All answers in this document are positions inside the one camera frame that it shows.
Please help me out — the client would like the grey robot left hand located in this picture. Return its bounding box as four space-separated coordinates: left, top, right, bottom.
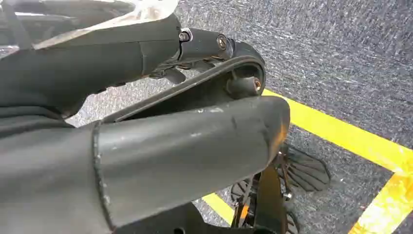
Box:
0 0 291 234

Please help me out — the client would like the yellow tape strip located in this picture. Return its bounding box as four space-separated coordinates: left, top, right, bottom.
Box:
348 173 413 234
262 89 413 175
201 193 236 226

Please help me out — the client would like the robot black leg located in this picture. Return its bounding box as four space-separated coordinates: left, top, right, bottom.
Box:
114 163 289 234

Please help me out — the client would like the robot black foot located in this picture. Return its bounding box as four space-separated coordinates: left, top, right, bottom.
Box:
285 210 301 234
230 143 332 203

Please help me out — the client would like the ribbed grey left arm sleeve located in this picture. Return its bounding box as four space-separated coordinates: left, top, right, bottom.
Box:
0 105 76 139

